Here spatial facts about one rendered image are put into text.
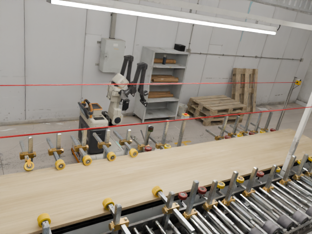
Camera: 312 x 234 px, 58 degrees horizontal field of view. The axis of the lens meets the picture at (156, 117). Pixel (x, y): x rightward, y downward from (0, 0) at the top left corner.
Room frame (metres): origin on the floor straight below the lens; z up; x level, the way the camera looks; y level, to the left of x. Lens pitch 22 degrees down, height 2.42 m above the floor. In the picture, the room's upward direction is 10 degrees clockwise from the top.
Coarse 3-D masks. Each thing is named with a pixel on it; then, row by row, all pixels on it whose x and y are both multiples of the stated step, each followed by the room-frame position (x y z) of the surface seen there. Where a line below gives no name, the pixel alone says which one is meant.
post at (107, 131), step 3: (108, 129) 2.64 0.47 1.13; (105, 132) 2.64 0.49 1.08; (108, 132) 2.62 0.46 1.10; (105, 135) 2.63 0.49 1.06; (108, 135) 2.63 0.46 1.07; (105, 138) 2.63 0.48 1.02; (108, 138) 2.63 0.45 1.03; (105, 141) 2.62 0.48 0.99; (108, 141) 2.63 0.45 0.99; (105, 153) 2.62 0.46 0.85; (105, 156) 2.62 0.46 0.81
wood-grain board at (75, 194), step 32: (96, 160) 2.37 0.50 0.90; (128, 160) 2.48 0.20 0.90; (160, 160) 2.59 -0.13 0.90; (192, 160) 2.71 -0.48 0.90; (224, 160) 2.83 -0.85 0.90; (256, 160) 2.97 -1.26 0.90; (0, 192) 1.70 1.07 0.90; (32, 192) 1.76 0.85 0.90; (64, 192) 1.83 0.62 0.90; (96, 192) 1.90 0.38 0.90; (128, 192) 1.97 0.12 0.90; (0, 224) 1.41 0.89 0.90; (32, 224) 1.45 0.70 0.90; (64, 224) 1.51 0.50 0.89
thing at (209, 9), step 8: (144, 0) 2.35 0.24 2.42; (152, 0) 2.39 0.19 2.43; (160, 0) 2.43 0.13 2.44; (168, 0) 2.48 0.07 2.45; (176, 0) 2.52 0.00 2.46; (192, 8) 2.63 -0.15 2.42; (200, 8) 2.68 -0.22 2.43; (208, 8) 2.74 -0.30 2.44; (216, 8) 2.79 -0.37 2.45; (240, 16) 2.99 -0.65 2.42; (248, 16) 3.05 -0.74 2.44; (256, 16) 3.12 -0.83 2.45; (280, 24) 3.37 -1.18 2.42; (288, 24) 3.33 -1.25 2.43; (296, 24) 3.26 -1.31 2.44; (304, 24) 3.19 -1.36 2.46; (304, 112) 2.91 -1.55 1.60; (304, 120) 2.89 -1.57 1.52; (304, 128) 2.90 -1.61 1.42; (296, 136) 2.90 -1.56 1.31; (296, 144) 2.89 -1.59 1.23; (288, 152) 2.91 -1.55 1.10; (288, 160) 2.89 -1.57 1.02
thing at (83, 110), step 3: (78, 102) 3.68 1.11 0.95; (81, 105) 3.58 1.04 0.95; (84, 105) 3.75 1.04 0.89; (81, 108) 3.58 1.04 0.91; (84, 108) 3.50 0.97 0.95; (84, 111) 3.50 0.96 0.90; (87, 111) 3.53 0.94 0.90; (90, 111) 3.51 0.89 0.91; (84, 114) 3.55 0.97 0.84; (87, 114) 3.52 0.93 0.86; (90, 114) 3.49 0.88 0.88; (87, 117) 3.52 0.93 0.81
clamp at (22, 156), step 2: (22, 152) 2.18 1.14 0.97; (24, 152) 2.18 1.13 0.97; (26, 152) 2.19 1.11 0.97; (34, 152) 2.21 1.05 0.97; (20, 154) 2.14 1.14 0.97; (22, 154) 2.15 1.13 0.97; (24, 154) 2.15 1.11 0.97; (26, 154) 2.16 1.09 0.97; (28, 154) 2.17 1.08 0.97; (30, 154) 2.18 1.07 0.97; (32, 154) 2.19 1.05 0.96; (34, 154) 2.20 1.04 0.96; (20, 156) 2.13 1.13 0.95; (22, 156) 2.14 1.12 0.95; (24, 156) 2.15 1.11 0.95; (30, 156) 2.18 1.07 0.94; (32, 156) 2.19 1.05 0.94; (34, 156) 2.20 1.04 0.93; (20, 158) 2.13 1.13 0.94; (22, 158) 2.14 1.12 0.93; (24, 158) 2.15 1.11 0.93
